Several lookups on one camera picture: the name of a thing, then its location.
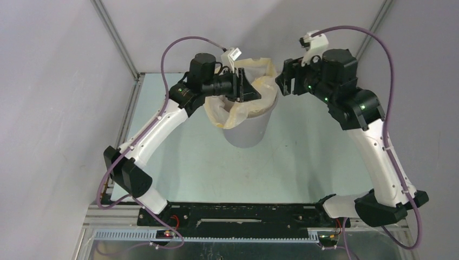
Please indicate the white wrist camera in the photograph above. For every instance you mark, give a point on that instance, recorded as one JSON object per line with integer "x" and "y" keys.
{"x": 314, "y": 44}
{"x": 228, "y": 58}

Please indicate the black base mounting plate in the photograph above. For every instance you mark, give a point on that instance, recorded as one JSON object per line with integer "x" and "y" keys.
{"x": 247, "y": 219}

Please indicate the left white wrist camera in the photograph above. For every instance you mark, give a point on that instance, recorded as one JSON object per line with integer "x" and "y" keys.
{"x": 228, "y": 58}

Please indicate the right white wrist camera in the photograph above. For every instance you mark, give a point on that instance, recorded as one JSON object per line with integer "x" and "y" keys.
{"x": 314, "y": 44}

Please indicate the right aluminium frame post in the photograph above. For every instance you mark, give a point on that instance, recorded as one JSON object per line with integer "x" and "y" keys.
{"x": 376, "y": 23}

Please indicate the grey plastic trash bin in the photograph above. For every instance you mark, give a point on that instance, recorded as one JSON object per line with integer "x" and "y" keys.
{"x": 251, "y": 131}

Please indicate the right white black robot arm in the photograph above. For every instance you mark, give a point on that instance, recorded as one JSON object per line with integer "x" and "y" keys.
{"x": 332, "y": 78}

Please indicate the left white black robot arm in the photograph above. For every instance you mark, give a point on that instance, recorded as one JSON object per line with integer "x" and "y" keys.
{"x": 126, "y": 163}

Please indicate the aluminium frame post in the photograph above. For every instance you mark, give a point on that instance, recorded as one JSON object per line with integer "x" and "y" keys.
{"x": 113, "y": 33}
{"x": 376, "y": 23}

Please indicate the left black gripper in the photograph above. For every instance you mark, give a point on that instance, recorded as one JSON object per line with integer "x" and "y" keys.
{"x": 241, "y": 88}

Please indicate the left aluminium floor rail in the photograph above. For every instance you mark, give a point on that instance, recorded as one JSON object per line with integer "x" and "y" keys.
{"x": 125, "y": 126}

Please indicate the translucent cream trash bag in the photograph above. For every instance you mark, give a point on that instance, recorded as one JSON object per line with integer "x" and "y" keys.
{"x": 225, "y": 113}

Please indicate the grey slotted cable duct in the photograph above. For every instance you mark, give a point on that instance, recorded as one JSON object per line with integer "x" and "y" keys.
{"x": 159, "y": 236}

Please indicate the left aluminium frame post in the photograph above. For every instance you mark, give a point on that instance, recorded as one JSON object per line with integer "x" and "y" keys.
{"x": 113, "y": 33}

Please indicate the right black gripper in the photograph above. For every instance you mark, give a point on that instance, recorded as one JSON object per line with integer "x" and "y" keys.
{"x": 296, "y": 77}

